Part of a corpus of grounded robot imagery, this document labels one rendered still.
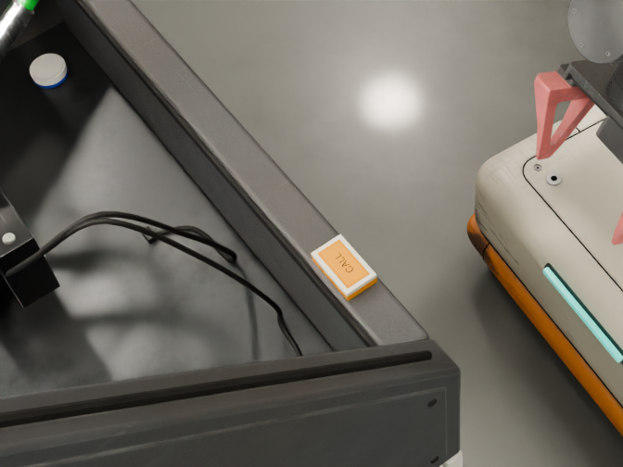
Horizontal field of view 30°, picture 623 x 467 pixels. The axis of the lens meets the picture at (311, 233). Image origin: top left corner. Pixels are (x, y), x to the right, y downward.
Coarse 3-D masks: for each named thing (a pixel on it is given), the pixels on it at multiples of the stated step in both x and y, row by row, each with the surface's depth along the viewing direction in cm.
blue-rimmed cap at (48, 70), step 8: (48, 56) 126; (56, 56) 125; (32, 64) 125; (40, 64) 125; (48, 64) 125; (56, 64) 125; (64, 64) 125; (32, 72) 124; (40, 72) 124; (48, 72) 124; (56, 72) 124; (64, 72) 125; (32, 80) 125; (40, 80) 124; (48, 80) 124; (56, 80) 124; (64, 80) 125; (48, 88) 125
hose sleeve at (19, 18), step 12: (12, 0) 85; (12, 12) 84; (24, 12) 84; (0, 24) 85; (12, 24) 85; (24, 24) 85; (0, 36) 85; (12, 36) 85; (0, 48) 85; (0, 60) 86
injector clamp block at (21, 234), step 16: (0, 192) 99; (0, 208) 98; (0, 224) 97; (16, 224) 97; (0, 240) 96; (16, 240) 96; (32, 240) 96; (0, 256) 95; (16, 256) 96; (0, 272) 100; (16, 272) 97; (32, 272) 99; (48, 272) 100; (16, 288) 99; (32, 288) 100; (48, 288) 101
